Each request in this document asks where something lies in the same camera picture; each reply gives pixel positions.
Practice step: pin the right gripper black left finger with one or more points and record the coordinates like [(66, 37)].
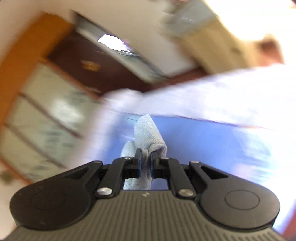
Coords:
[(106, 180)]

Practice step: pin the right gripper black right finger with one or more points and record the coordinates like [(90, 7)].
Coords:
[(184, 180)]

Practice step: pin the grey sweatpants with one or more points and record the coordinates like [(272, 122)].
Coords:
[(148, 139)]

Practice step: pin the blue patterned bed sheet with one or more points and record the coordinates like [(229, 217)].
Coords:
[(240, 151)]

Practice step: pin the wooden wardrobe with glass doors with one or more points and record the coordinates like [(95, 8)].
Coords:
[(44, 111)]

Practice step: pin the dark brown door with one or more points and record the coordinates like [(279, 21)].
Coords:
[(93, 67)]

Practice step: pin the white rolled quilt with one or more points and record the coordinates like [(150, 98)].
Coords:
[(261, 97)]

